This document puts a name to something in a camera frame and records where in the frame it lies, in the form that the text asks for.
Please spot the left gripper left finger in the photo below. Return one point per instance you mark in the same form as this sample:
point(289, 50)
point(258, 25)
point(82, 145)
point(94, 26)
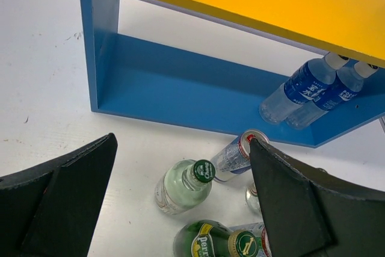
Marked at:
point(52, 209)

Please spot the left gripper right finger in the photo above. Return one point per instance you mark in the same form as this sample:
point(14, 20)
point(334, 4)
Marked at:
point(308, 212)

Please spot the green Perrier bottle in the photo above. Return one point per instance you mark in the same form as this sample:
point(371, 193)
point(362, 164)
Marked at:
point(211, 238)

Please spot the blue and yellow shelf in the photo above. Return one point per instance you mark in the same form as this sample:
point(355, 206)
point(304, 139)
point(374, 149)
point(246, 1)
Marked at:
point(208, 64)

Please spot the front Red Bull can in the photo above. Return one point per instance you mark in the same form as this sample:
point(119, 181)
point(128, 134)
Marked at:
point(259, 231)

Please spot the red bull can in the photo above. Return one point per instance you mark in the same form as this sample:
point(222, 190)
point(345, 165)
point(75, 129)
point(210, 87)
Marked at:
point(234, 159)
point(259, 231)

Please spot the right clear Chang bottle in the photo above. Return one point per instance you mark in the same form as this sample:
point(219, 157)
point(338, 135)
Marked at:
point(252, 199)

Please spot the clear chang bottle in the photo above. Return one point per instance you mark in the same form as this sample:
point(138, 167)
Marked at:
point(252, 199)
point(184, 186)

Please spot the rear Red Bull can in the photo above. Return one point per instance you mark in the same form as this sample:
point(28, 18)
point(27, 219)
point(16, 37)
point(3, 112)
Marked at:
point(234, 159)

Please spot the left clear Chang bottle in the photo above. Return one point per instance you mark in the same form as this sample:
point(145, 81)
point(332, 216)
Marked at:
point(184, 186)

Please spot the left Pocari Sweat bottle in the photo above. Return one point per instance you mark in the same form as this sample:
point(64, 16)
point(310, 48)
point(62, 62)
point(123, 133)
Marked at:
point(306, 83)

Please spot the pocari sweat bottle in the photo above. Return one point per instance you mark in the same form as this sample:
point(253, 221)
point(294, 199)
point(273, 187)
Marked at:
point(306, 83)
point(348, 83)

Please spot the right Pocari Sweat bottle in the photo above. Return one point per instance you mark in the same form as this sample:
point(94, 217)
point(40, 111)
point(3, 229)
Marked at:
point(348, 83)

